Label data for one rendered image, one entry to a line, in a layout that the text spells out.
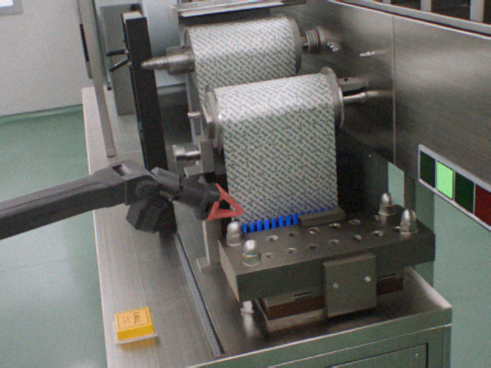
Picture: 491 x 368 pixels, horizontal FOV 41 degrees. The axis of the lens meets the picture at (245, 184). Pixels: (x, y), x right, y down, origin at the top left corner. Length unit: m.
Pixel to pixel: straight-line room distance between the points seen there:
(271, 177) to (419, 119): 0.33
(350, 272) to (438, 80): 0.39
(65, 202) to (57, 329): 1.99
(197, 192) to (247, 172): 0.11
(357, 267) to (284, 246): 0.15
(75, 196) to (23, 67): 5.74
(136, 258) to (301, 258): 0.50
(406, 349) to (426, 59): 0.56
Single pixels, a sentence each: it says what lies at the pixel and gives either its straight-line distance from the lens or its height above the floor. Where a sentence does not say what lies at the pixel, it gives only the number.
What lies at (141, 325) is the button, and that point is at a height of 0.92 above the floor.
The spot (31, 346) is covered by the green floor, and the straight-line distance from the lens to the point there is 3.10.
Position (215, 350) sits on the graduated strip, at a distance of 1.25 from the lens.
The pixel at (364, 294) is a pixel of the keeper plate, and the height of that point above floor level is 0.94.
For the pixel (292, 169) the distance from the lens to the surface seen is 1.38.
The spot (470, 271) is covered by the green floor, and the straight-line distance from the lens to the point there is 3.32.
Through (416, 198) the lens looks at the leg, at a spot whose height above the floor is 0.95.
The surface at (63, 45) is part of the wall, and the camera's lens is 6.88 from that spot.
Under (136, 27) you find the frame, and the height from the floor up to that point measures 1.42.
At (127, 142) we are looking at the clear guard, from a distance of 2.38.
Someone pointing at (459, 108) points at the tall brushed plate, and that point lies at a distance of 1.11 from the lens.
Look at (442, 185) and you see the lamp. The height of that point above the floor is 1.17.
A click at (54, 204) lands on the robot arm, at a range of 1.20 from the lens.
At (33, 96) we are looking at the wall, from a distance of 6.98.
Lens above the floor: 1.62
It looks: 22 degrees down
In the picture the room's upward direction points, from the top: 6 degrees counter-clockwise
